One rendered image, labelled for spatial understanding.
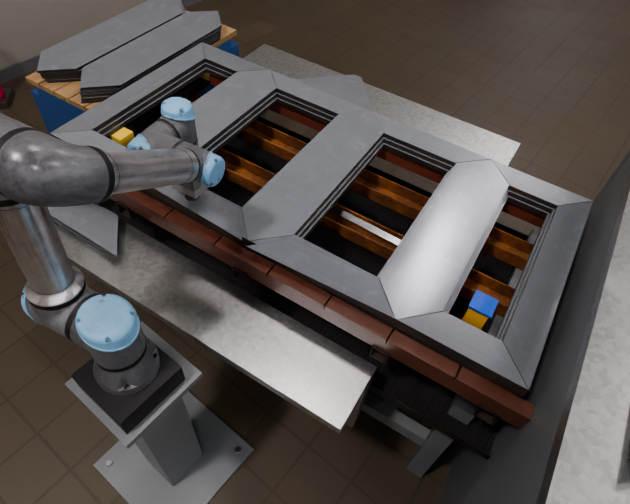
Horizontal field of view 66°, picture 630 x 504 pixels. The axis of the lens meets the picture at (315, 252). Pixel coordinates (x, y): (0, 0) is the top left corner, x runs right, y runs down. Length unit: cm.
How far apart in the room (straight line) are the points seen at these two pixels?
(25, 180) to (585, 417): 100
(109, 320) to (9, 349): 131
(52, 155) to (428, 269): 92
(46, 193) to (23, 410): 148
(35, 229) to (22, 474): 127
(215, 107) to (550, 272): 119
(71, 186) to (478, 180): 120
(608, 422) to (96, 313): 100
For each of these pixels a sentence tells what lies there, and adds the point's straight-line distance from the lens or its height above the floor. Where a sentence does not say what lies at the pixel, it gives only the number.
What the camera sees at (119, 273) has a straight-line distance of 155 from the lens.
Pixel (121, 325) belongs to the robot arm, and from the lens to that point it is 109.
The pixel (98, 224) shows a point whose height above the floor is 72.
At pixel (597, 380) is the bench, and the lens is 108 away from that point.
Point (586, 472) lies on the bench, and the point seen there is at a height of 105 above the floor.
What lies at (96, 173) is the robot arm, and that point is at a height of 133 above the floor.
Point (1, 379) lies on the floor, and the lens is 232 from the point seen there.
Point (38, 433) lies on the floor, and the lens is 216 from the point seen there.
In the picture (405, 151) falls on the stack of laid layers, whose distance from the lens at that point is 171.
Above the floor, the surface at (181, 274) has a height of 68.
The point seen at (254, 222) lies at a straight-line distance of 137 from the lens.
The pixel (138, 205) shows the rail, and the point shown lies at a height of 81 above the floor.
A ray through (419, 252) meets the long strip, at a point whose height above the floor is 86.
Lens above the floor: 187
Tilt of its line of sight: 51 degrees down
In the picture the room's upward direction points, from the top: 6 degrees clockwise
